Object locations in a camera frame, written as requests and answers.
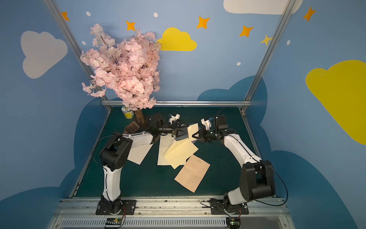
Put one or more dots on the right small circuit board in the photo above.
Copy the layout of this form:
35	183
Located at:
233	223

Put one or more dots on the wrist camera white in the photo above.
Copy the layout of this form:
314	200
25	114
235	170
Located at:
174	119
207	123

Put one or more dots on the aluminium rail base frame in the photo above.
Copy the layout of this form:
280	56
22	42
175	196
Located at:
186	212

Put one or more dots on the aluminium frame post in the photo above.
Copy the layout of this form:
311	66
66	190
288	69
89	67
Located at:
281	26
62	23

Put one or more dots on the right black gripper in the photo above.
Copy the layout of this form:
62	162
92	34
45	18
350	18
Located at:
204	134

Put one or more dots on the white paper sheet left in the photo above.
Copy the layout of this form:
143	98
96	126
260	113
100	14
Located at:
140	153

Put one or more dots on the brown slotted scoop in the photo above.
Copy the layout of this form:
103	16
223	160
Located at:
131	128

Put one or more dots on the left small circuit board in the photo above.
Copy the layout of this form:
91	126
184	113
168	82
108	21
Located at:
113	223

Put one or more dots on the yellow envelope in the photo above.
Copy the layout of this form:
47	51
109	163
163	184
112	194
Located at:
179	152

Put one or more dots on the left aluminium frame post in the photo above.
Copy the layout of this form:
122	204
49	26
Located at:
62	23

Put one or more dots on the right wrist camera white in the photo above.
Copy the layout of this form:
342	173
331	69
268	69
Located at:
207	123

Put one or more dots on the pink cherry blossom tree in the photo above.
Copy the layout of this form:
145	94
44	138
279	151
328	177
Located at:
128	68

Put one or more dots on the small circuit board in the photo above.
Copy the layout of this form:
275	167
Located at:
113	223
233	223

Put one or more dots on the right aluminium frame post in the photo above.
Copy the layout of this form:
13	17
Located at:
281	26

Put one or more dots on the cream paper sheet centre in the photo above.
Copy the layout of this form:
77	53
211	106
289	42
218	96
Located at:
166	141

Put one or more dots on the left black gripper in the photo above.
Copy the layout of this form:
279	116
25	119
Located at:
174	131

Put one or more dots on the back horizontal aluminium bar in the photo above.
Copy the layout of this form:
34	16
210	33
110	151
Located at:
203	103

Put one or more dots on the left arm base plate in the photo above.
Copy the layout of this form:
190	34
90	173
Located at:
118	207

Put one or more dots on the grey envelope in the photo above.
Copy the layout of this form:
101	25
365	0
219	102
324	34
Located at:
180	135

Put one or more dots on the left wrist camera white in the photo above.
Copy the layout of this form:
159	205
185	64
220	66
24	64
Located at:
174	119

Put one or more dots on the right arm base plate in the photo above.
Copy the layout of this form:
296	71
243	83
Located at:
223	207

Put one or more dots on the brown letter paper front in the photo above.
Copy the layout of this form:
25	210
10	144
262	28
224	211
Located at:
192	173

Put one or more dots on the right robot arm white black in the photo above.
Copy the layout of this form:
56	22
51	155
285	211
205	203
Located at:
257	175

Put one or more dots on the yellow green tin can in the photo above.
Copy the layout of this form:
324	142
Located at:
128	113

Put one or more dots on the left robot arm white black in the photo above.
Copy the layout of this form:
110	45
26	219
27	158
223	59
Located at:
115	154

